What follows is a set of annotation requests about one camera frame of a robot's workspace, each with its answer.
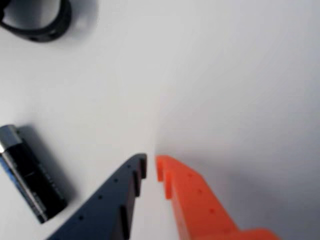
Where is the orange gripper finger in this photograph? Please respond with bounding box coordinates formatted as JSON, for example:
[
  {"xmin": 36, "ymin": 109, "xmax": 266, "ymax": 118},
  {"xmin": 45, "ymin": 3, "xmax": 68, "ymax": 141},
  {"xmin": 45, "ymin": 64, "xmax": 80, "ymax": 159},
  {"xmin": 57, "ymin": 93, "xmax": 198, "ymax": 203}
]
[{"xmin": 154, "ymin": 154, "xmax": 281, "ymax": 240}]

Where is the blue-grey gripper finger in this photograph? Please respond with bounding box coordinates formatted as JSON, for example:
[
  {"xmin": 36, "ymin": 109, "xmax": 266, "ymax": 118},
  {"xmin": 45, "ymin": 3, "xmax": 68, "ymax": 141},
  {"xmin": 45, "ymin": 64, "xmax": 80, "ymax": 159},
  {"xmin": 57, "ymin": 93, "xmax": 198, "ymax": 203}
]
[{"xmin": 46, "ymin": 153, "xmax": 148, "ymax": 240}]

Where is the black strap ring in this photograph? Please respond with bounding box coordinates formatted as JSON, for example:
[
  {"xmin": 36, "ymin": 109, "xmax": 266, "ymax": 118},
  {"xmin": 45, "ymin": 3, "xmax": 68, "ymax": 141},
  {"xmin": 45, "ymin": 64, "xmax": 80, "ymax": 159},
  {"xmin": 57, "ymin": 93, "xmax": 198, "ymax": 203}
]
[{"xmin": 0, "ymin": 0, "xmax": 73, "ymax": 43}]

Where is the black cylindrical battery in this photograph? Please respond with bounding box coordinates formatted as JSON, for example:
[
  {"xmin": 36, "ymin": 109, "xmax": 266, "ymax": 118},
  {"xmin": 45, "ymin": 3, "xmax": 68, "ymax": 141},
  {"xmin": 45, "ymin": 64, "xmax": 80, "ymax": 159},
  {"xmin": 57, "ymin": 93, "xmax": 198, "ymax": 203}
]
[{"xmin": 0, "ymin": 124, "xmax": 70, "ymax": 225}]

